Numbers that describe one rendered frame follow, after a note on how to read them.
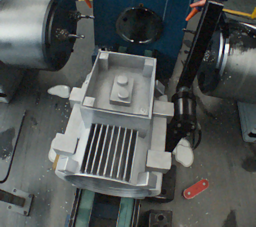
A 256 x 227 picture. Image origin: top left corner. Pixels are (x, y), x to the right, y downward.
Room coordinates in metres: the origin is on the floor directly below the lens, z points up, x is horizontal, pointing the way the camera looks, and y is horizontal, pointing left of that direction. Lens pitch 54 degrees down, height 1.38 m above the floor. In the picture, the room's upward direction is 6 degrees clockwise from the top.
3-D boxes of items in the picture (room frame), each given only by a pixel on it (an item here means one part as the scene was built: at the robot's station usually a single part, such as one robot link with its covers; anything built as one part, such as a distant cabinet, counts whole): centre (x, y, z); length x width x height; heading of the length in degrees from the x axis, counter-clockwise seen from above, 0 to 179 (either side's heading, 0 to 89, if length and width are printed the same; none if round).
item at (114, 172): (0.17, 0.01, 1.02); 0.20 x 0.19 x 0.19; 176
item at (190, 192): (0.11, -0.22, 0.81); 0.09 x 0.03 x 0.02; 121
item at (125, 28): (0.55, -0.01, 1.02); 0.15 x 0.02 x 0.15; 86
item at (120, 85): (0.21, 0.01, 1.11); 0.12 x 0.11 x 0.07; 176
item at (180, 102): (0.42, -0.17, 0.92); 0.45 x 0.13 x 0.24; 176
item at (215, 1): (0.32, -0.13, 1.12); 0.04 x 0.03 x 0.26; 176
